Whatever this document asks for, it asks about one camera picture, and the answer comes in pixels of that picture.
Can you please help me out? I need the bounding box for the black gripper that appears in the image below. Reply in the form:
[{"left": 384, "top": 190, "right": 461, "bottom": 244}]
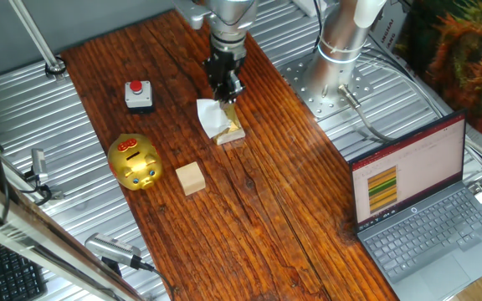
[{"left": 203, "top": 40, "right": 247, "bottom": 104}]

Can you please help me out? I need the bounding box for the golden piggy bank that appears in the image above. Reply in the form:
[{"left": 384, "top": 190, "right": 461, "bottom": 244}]
[{"left": 106, "top": 132, "right": 163, "bottom": 191}]

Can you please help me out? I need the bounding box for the gold white snack packet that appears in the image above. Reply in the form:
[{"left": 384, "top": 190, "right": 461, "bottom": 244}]
[{"left": 196, "top": 96, "right": 246, "bottom": 146}]

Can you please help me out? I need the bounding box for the grey box red push button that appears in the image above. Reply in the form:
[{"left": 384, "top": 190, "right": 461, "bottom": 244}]
[{"left": 124, "top": 79, "right": 155, "bottom": 114}]

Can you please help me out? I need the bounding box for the light wooden cube block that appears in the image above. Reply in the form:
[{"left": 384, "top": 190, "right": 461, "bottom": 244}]
[{"left": 175, "top": 161, "right": 207, "bottom": 196}]

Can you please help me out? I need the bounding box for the grey conduit with metal connector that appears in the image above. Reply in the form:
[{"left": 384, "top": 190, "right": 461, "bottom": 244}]
[{"left": 336, "top": 83, "right": 397, "bottom": 143}]

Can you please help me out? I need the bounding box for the white printed cardboard box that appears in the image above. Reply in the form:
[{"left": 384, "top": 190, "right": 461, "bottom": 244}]
[{"left": 368, "top": 0, "right": 416, "bottom": 83}]

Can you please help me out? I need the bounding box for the silver metal stand pole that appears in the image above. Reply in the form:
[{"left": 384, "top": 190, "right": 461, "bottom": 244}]
[
  {"left": 0, "top": 169, "right": 146, "bottom": 301},
  {"left": 8, "top": 0, "right": 67, "bottom": 80}
]

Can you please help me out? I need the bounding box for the colourful patterned cloth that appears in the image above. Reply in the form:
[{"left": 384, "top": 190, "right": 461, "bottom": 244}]
[{"left": 403, "top": 0, "right": 482, "bottom": 154}]

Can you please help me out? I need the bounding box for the grey laptop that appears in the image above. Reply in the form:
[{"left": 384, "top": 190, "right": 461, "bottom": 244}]
[{"left": 348, "top": 109, "right": 482, "bottom": 301}]

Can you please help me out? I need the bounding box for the black keyboard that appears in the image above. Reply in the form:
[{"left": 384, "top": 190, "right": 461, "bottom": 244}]
[{"left": 0, "top": 234, "right": 49, "bottom": 301}]

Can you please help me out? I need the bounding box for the silver perforated base plate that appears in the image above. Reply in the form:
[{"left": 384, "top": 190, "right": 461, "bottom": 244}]
[{"left": 280, "top": 56, "right": 375, "bottom": 121}]

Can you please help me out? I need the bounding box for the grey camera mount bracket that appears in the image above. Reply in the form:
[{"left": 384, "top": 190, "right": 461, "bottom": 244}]
[{"left": 172, "top": 0, "right": 209, "bottom": 30}]

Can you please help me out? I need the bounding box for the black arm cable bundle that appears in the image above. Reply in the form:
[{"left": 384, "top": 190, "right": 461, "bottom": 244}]
[{"left": 312, "top": 0, "right": 325, "bottom": 49}]

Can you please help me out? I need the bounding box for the grey floor cable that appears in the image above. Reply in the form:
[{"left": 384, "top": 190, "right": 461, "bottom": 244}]
[{"left": 360, "top": 52, "right": 482, "bottom": 171}]

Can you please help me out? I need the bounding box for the silver depth camera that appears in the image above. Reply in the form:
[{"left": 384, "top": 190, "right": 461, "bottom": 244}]
[{"left": 85, "top": 232, "right": 144, "bottom": 269}]

